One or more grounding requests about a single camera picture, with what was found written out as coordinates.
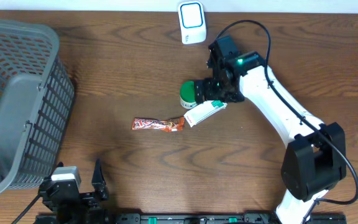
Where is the green lid white jar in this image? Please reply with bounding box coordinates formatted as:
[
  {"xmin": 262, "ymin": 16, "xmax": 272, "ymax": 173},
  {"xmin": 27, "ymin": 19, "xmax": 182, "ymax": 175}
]
[{"xmin": 180, "ymin": 81, "xmax": 197, "ymax": 110}]

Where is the white green Panadol box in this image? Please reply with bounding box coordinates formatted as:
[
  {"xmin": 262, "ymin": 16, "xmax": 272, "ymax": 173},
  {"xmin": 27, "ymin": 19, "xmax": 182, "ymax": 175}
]
[{"xmin": 184, "ymin": 100, "xmax": 227, "ymax": 128}]

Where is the orange red candy wrapper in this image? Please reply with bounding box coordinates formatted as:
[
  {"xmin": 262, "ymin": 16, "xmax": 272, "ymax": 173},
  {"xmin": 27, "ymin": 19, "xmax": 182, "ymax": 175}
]
[{"xmin": 131, "ymin": 117, "xmax": 185, "ymax": 132}]

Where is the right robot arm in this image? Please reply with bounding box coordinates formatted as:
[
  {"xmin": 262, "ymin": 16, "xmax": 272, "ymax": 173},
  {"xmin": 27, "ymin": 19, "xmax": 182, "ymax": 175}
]
[{"xmin": 194, "ymin": 36, "xmax": 346, "ymax": 223}]

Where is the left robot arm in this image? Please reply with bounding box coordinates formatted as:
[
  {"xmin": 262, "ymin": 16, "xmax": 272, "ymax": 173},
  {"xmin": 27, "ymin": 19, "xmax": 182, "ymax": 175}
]
[{"xmin": 35, "ymin": 159, "xmax": 111, "ymax": 224}]

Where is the white barcode scanner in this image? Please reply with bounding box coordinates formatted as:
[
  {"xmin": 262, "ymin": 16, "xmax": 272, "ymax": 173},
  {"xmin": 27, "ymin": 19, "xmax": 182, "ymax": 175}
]
[{"xmin": 177, "ymin": 1, "xmax": 207, "ymax": 45}]

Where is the grey plastic mesh basket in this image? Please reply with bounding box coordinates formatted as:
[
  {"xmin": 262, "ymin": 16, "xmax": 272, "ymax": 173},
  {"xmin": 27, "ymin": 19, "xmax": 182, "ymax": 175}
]
[{"xmin": 0, "ymin": 19, "xmax": 75, "ymax": 194}]

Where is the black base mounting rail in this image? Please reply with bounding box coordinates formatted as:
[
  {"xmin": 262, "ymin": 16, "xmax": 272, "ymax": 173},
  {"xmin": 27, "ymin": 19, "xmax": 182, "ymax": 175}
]
[{"xmin": 113, "ymin": 212, "xmax": 348, "ymax": 224}]

